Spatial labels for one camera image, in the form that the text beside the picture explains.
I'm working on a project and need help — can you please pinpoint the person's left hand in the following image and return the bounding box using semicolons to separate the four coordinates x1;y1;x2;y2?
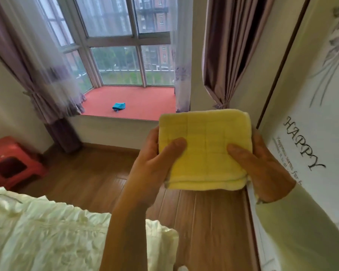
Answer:
124;126;187;210

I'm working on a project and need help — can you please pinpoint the person's right hand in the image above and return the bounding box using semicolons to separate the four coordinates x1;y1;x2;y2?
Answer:
227;129;296;204

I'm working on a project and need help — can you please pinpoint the yellow towel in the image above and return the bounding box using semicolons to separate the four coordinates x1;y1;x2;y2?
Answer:
158;109;253;191

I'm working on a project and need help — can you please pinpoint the person's left forearm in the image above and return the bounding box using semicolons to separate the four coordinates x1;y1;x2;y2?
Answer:
99;192;159;271

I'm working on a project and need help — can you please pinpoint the person's right forearm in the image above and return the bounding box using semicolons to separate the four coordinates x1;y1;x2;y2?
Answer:
254;182;339;271

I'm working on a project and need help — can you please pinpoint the red window seat pad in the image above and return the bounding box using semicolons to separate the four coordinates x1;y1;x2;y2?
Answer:
80;86;177;122

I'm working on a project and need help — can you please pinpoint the white wardrobe sliding door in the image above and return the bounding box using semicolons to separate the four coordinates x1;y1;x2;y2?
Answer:
247;0;339;271

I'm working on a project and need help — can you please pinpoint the sheer white curtain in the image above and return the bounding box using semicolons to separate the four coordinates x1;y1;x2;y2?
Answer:
169;0;193;113
0;0;86;116

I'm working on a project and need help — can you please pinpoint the purple curtain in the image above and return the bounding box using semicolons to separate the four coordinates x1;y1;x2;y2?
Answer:
202;0;276;110
0;0;86;154

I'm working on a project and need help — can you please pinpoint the white framed bay window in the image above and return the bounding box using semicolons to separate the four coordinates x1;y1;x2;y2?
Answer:
35;0;177;95

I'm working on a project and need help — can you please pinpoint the white ruffled bedding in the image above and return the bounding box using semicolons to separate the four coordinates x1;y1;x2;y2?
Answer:
0;185;179;271

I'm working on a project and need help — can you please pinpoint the red plastic stool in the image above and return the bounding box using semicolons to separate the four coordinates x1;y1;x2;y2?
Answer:
0;136;48;191

